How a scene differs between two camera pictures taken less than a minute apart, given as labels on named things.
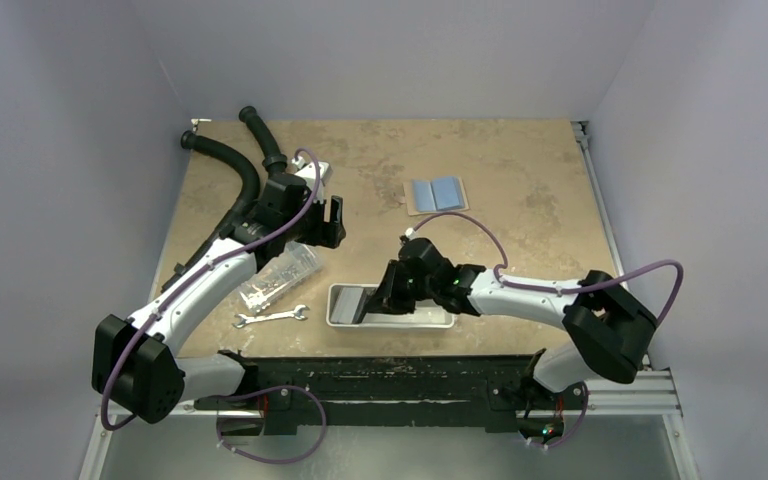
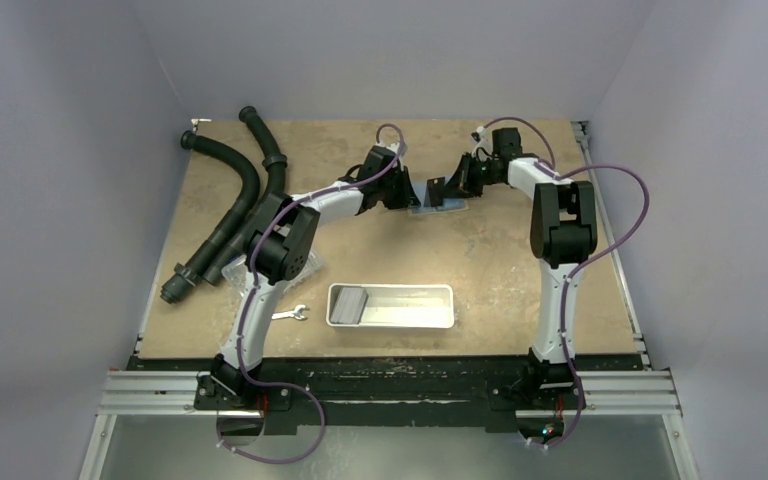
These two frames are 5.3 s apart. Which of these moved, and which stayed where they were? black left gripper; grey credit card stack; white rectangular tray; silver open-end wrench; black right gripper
Moved: black right gripper; black left gripper
Stayed: silver open-end wrench; grey credit card stack; white rectangular tray
